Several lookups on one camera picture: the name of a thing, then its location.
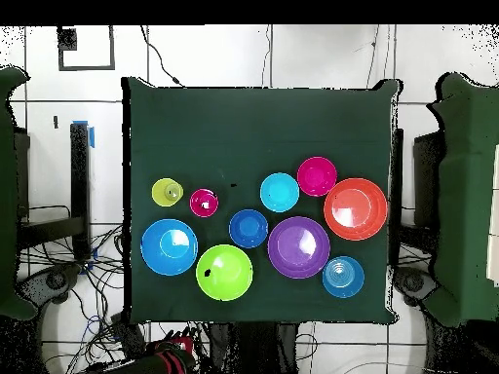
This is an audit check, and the black floor cable with plug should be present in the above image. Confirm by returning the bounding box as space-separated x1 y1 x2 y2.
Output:
138 24 185 88

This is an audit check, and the orange bowl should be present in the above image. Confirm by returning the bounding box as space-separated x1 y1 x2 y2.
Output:
323 177 390 242

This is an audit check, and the grey round floor base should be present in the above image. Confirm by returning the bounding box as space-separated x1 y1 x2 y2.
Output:
393 266 440 307
17 264 83 309

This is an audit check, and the blue tape strip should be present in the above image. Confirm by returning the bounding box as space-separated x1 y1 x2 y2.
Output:
71 119 96 150

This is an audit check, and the white sheet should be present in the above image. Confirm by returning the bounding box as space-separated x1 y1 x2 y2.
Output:
485 143 499 288

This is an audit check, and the black square floor frame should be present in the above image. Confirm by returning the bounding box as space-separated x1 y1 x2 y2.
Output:
57 24 117 72

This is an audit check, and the tangle of floor cables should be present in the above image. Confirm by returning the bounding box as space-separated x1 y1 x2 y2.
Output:
17 223 210 374

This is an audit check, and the black equipment box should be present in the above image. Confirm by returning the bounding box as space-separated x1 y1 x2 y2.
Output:
412 131 445 231
13 130 31 219

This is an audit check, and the yellow cup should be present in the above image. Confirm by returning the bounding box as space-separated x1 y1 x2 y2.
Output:
150 177 185 208

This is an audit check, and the large blue bowl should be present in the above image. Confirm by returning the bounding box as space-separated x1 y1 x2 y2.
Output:
139 217 200 278

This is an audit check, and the pink cup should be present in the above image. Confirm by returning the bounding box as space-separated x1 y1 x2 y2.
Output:
189 187 220 218

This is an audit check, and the small dark blue bowl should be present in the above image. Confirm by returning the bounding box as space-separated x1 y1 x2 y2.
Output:
228 208 270 249

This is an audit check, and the small cyan bowl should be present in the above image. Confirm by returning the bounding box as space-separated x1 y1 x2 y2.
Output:
259 171 301 214

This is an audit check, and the dark green table cloth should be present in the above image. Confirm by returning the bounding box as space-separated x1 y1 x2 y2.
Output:
122 76 403 325

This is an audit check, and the pink bowl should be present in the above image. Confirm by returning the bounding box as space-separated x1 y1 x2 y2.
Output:
296 156 339 198

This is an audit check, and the green bowl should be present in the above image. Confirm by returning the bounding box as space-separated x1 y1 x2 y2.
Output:
195 243 254 302

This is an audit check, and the black metal frame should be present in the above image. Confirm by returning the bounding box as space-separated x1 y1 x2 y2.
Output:
15 122 93 261
388 127 405 268

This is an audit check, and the translucent blue bowl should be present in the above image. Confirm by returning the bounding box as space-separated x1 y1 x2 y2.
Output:
322 255 366 300

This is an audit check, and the green-covered side table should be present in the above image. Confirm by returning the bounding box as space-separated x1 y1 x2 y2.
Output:
422 71 499 328
0 65 38 320

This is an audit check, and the thin black floor cable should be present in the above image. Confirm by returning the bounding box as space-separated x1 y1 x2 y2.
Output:
365 24 381 90
259 24 274 88

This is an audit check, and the dark grey floor box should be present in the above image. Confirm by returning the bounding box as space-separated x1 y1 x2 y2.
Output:
110 311 148 359

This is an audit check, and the purple bowl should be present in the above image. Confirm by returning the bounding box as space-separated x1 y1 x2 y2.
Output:
267 215 332 281

